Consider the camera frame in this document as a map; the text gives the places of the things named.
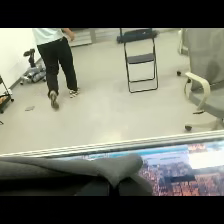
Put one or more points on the pack of bottles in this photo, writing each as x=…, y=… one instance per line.
x=35, y=75

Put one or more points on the black folding chair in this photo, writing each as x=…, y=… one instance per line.
x=140, y=58

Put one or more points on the grey office chair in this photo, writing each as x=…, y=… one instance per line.
x=207, y=56

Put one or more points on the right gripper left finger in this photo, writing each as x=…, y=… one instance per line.
x=96, y=190

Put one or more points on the silver frame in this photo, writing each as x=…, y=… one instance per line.
x=133, y=143

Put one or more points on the person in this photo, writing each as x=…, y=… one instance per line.
x=55, y=63

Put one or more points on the black trolley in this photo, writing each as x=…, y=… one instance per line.
x=4, y=98

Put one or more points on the grey garment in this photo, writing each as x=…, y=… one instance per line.
x=113, y=166

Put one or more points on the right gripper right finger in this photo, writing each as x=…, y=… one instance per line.
x=133, y=188

